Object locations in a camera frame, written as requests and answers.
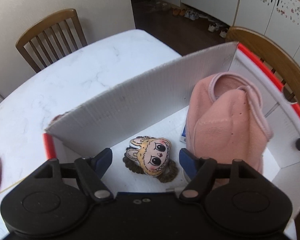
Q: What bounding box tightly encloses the blue small carton box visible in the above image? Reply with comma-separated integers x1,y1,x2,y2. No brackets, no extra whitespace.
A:
180,125,186,143

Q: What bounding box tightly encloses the pink fleece garment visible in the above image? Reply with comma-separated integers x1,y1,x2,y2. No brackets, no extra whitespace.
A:
185,72,273,172

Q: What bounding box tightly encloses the red cardboard shoe box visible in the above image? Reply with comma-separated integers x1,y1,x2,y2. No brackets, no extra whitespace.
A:
44,42,300,218

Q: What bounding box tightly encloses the wooden chair at right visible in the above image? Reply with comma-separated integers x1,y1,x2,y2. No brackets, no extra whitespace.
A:
225,27,300,105

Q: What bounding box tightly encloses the wooden chair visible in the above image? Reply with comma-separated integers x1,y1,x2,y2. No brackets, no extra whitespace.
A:
225,27,300,105
15,9,88,73

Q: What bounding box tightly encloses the wooden chair at back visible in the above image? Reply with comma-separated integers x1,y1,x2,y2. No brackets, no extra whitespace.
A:
15,9,88,73

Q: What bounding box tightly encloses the white wall cabinet unit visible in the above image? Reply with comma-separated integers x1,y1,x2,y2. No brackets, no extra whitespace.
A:
163,0,300,64

